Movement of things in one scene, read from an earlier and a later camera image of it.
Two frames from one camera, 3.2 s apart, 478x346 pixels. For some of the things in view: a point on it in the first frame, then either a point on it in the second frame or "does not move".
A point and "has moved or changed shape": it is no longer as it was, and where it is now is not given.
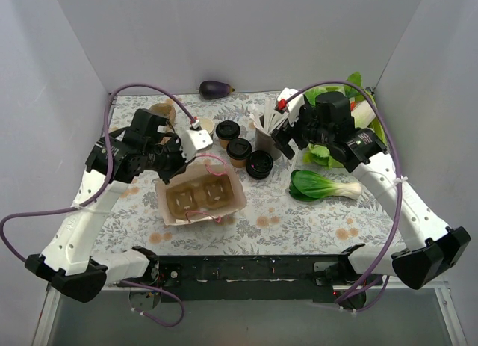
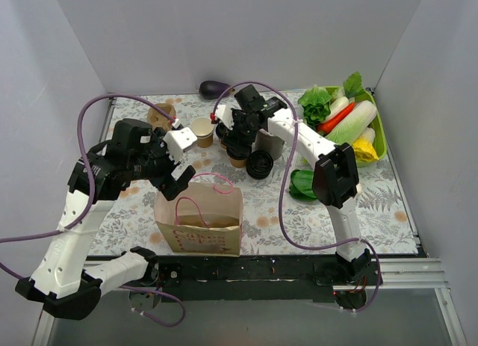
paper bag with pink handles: (208, 190) has moved or changed shape
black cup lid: (239, 149) does not move
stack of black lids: (259, 164) does not move
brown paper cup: (238, 164) does not move
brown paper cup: (223, 143) does not move
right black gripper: (285, 137) → (238, 150)
